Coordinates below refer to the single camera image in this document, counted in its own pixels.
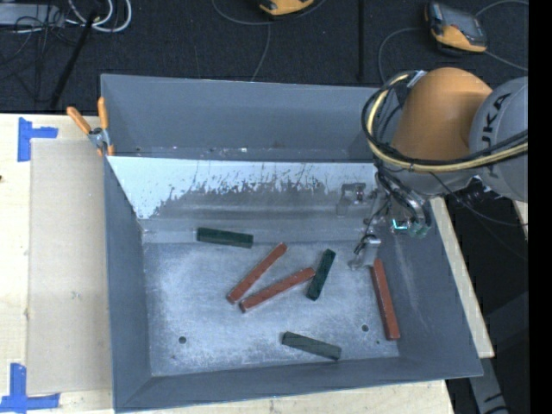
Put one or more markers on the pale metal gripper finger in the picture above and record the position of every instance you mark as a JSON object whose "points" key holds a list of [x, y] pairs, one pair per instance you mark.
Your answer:
{"points": [[350, 196], [366, 250]]}

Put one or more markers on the dark green flat block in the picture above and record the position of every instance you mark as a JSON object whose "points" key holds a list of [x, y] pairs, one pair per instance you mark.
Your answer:
{"points": [[311, 346], [321, 274], [224, 237]]}

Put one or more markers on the red-brown flat block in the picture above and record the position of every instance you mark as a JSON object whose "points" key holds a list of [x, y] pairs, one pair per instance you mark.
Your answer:
{"points": [[256, 273], [385, 300], [277, 289]]}

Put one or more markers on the grey metal bin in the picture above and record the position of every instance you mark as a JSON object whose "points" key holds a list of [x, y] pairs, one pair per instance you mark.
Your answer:
{"points": [[207, 317]]}

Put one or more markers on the pale wood flat board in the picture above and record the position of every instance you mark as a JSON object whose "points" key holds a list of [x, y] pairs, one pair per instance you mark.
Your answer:
{"points": [[64, 274]]}

